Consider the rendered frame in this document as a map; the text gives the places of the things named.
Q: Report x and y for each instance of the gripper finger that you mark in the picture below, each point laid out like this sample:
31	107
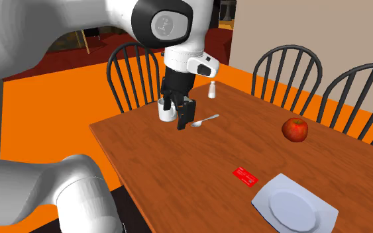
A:
186	113
168	101

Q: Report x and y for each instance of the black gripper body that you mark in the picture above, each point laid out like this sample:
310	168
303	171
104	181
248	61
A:
177	82

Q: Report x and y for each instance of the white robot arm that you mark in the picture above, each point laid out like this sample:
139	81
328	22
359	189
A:
18	29

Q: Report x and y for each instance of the white mug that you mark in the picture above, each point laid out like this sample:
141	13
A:
166	115

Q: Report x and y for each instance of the silver spoon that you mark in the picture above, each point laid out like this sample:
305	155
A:
197	123

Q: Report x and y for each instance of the white salt shaker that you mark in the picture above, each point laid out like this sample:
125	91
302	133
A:
211	92

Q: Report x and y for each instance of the wooden dining table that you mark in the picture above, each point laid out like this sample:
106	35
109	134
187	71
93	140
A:
205	155

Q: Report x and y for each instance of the black spindle-back chair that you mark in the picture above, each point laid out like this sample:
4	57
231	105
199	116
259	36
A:
317	67
351	75
112	80

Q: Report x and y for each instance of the red card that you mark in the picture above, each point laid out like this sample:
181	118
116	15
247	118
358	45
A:
245	176

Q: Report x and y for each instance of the red apple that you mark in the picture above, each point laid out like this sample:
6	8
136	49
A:
294	129

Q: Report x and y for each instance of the white square plate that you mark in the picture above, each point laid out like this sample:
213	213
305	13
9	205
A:
289	206

